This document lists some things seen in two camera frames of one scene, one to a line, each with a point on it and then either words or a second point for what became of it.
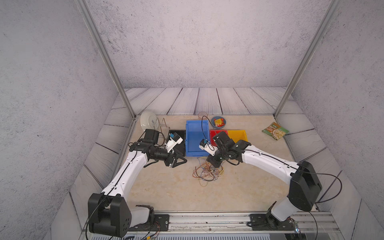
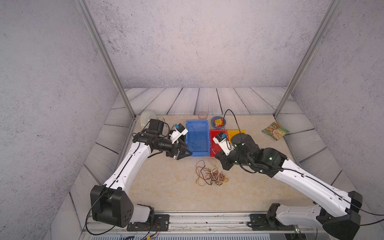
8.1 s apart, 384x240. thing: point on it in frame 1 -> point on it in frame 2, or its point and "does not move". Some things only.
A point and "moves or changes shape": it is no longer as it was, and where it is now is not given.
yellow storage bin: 238,135 does not move
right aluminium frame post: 332,7 does not move
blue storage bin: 194,135 does not move
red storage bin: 213,133 does not move
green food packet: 275,131 does not move
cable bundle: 205,172 moves or changes shape
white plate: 148,120 does not move
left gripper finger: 177,156 -> 186,149
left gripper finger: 176,164 -> 184,156
